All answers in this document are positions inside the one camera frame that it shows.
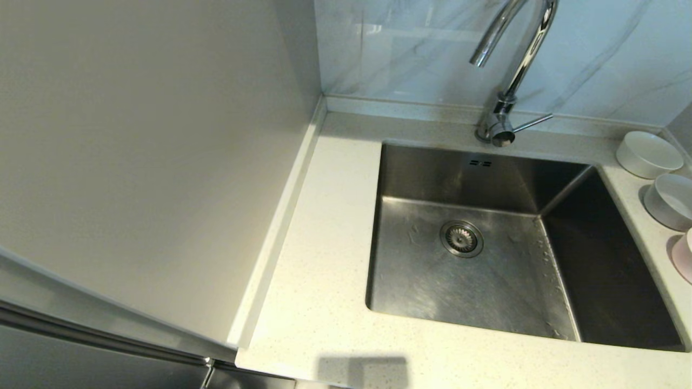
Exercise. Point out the white ceramic bowl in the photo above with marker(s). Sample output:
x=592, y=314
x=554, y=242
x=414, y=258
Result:
x=649, y=154

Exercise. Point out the round metal drain strainer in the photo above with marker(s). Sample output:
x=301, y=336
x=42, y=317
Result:
x=461, y=238

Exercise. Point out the grey ceramic bowl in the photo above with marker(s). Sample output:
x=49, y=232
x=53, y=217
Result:
x=673, y=201

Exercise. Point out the grey tall cabinet side panel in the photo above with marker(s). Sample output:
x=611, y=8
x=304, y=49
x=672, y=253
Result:
x=135, y=162

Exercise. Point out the grey appliance door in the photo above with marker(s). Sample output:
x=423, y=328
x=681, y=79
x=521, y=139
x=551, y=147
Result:
x=81, y=370

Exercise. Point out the chrome door trim strip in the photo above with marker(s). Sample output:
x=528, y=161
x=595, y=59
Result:
x=108, y=341

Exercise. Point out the chrome gooseneck faucet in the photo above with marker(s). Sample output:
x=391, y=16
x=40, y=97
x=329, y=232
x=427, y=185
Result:
x=497, y=127

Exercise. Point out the stainless steel sink basin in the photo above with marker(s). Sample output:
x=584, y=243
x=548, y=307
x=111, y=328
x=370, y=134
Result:
x=486, y=281

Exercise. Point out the pink ceramic bowl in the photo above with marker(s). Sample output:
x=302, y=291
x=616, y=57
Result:
x=685, y=254

